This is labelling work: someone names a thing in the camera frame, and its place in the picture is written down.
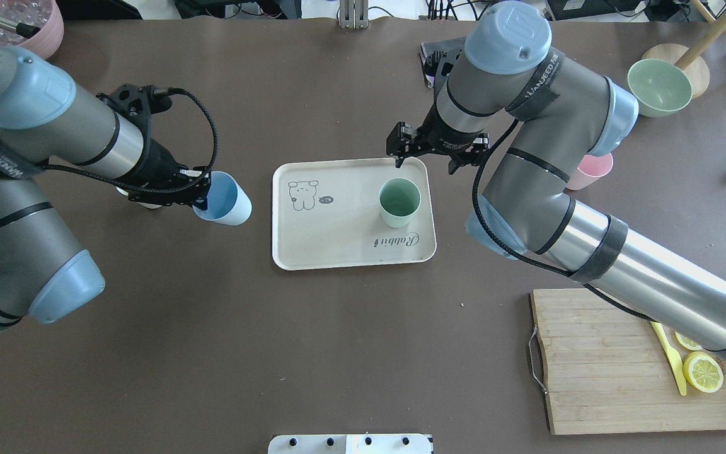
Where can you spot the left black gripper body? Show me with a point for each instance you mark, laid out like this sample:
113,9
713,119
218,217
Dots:
160,165

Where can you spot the green bowl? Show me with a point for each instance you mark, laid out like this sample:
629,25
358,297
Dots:
659,86

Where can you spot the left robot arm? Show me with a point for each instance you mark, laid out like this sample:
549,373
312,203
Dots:
45,273

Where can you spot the yellow plastic knife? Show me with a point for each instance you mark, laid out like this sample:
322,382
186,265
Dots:
673,358

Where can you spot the lemon slice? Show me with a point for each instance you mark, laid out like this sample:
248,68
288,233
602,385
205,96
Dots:
703,372
686,342

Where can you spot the blue cup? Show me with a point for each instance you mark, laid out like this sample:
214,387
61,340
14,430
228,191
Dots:
227,202

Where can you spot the wooden cutting board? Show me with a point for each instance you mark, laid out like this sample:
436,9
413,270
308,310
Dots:
605,371

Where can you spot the cream rabbit tray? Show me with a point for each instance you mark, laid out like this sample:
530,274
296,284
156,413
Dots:
326,214

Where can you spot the wooden stand with base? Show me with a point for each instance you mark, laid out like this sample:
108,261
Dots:
689,60

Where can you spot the green cup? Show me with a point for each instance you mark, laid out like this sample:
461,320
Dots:
399,200

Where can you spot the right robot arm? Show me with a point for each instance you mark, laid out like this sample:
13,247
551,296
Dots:
566,111

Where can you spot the pink cup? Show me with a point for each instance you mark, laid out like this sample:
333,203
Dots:
590,169

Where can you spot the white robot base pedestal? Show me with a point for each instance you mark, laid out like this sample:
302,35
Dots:
352,443

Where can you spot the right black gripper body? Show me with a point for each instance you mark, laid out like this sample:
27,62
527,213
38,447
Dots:
443,142

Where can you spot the pink bowl with ice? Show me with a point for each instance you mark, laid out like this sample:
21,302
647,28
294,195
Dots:
34,25

